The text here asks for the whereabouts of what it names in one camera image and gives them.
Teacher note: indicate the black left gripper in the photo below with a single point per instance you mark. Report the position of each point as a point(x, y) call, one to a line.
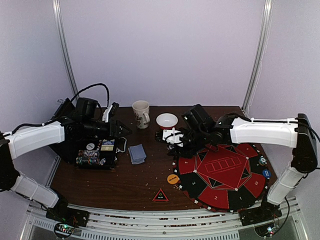
point(117, 129)

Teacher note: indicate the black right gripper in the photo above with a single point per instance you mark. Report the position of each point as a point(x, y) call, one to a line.
point(179, 149)

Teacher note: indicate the blue grey cloth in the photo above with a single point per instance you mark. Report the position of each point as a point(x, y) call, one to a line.
point(137, 154)

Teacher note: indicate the orange big blind button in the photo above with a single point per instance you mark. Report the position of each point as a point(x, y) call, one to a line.
point(172, 179)

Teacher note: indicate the poker chip stack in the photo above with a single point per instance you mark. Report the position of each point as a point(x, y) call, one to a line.
point(262, 161)

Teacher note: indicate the blue small blind button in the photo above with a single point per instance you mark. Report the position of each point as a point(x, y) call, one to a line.
point(266, 173)

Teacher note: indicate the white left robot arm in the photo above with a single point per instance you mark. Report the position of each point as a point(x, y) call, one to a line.
point(24, 139)

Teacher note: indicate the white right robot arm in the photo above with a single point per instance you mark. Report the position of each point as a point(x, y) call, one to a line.
point(291, 140)

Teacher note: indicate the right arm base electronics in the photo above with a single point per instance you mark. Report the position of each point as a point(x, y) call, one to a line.
point(263, 218)

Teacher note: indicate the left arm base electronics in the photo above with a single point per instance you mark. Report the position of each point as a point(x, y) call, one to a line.
point(68, 221)

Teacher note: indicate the blue texas holdem card box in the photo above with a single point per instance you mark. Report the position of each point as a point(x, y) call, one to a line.
point(107, 145)

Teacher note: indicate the ceramic coral pattern mug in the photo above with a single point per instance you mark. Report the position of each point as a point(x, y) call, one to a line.
point(141, 109)

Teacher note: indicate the white dealer button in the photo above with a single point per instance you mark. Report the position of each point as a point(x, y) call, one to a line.
point(90, 146)

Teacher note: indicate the white orange bowl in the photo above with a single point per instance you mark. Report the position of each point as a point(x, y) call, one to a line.
point(166, 121)

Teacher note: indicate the black poker chip case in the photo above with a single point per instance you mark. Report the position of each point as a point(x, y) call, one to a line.
point(68, 149)

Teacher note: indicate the front poker chip stacks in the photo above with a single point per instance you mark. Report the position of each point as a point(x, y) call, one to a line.
point(90, 158)

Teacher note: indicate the red black poker mat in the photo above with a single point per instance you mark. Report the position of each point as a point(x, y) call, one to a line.
point(223, 178)

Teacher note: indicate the black red triangular all-in marker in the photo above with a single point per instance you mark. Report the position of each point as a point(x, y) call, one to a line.
point(160, 196)

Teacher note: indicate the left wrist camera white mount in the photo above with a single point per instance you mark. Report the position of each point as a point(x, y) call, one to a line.
point(110, 112)

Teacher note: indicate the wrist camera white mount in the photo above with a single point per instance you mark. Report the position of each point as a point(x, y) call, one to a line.
point(110, 112)
point(170, 136)

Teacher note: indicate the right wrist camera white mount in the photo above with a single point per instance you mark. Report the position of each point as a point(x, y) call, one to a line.
point(170, 136)

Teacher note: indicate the aluminium front table rail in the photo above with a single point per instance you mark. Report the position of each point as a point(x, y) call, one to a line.
point(191, 224)

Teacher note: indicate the left aluminium frame post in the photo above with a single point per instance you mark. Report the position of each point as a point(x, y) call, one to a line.
point(56, 4)

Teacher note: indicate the aluminium frame post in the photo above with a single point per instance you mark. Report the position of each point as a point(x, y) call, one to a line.
point(257, 64)
point(56, 4)

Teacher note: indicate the right aluminium frame post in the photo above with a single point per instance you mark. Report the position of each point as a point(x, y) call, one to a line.
point(257, 64)

